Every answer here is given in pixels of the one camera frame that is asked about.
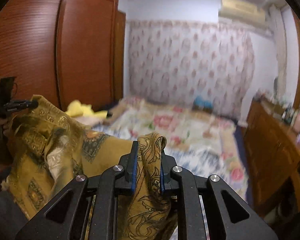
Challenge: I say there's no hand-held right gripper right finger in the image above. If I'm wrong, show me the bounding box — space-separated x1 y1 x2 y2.
160 152 280 240

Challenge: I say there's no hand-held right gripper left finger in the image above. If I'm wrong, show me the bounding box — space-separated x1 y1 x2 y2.
15 140 140 240

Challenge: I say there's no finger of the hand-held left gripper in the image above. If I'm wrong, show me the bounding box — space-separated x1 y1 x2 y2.
14 100 39 110

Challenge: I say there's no mustard patterned shirt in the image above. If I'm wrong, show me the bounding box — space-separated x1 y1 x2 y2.
1 94 178 240

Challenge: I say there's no yellow plush toy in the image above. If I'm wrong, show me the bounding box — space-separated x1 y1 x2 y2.
66 100 108 119

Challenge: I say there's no pink floral bed blanket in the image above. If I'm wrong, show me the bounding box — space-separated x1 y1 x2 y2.
102 97 250 200

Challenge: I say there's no beige pillow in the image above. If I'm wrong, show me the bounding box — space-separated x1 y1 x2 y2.
77 115 102 128

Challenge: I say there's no brown slatted wooden wardrobe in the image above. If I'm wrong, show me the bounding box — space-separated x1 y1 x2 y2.
0 0 127 113

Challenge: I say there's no blue cloth bundle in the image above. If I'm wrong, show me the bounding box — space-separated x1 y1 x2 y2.
194 96 213 109

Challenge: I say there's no wooden sideboard cabinet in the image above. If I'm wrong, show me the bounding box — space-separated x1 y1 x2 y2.
242 97 300 213

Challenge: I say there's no beige lace curtain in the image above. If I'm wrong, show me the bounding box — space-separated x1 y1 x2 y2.
267 5 288 100

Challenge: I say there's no ring print sheer curtain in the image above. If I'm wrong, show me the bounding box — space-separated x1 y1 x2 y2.
126 20 255 123

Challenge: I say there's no beige wall air conditioner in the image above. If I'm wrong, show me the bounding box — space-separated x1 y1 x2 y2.
219 0 268 29

